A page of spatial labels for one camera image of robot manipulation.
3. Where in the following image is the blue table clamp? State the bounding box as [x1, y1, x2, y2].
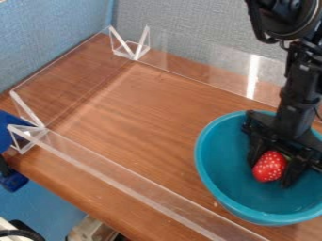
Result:
[0, 110, 32, 192]

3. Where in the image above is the blue plastic bowl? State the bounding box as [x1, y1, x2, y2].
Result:
[194, 111, 322, 226]

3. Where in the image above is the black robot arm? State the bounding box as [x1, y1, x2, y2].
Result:
[243, 0, 322, 187]

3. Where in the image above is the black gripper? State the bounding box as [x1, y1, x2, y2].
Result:
[242, 90, 322, 188]

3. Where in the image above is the red toy strawberry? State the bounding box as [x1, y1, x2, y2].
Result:
[251, 151, 287, 183]

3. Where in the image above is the clear acrylic front wall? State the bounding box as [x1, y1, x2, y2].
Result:
[8, 124, 267, 241]

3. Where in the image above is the clear acrylic left wall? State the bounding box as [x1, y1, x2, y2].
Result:
[11, 28, 126, 126]

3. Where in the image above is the clear acrylic wall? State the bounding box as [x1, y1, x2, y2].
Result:
[11, 28, 126, 126]
[8, 124, 267, 241]
[108, 26, 286, 107]

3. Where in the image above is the white object under table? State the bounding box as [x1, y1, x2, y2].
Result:
[67, 215, 118, 241]

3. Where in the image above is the white black object bottom left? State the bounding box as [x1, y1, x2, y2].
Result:
[0, 217, 45, 241]

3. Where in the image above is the clear acrylic back wall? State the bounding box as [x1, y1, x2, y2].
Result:
[108, 26, 286, 107]

